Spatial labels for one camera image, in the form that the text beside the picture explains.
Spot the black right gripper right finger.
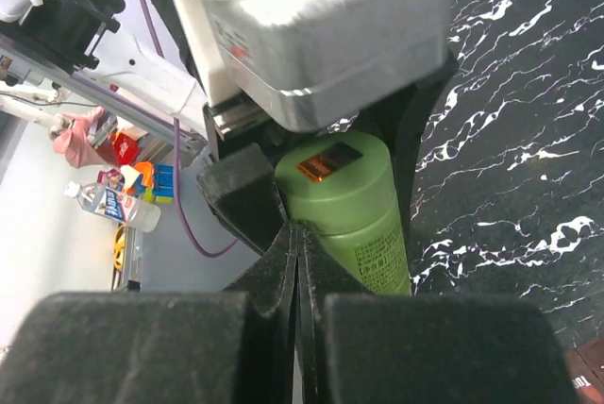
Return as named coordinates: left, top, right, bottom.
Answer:
left=296, top=225, right=579, bottom=403

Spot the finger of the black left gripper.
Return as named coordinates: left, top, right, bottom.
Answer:
left=367, top=52, right=460, bottom=282
left=196, top=143, right=284, bottom=256

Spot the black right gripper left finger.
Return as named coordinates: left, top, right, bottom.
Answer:
left=1, top=223, right=302, bottom=403

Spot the green lidded pill bottle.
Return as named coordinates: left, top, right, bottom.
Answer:
left=275, top=131, right=411, bottom=295

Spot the brown weekly pill organizer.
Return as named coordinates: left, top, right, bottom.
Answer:
left=565, top=337, right=604, bottom=404

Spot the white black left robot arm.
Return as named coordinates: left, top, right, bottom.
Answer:
left=1, top=0, right=456, bottom=293

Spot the clear plastic water bottle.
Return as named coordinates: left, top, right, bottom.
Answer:
left=64, top=181, right=161, bottom=232

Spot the pink cloth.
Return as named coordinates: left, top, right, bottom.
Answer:
left=52, top=107, right=118, bottom=169

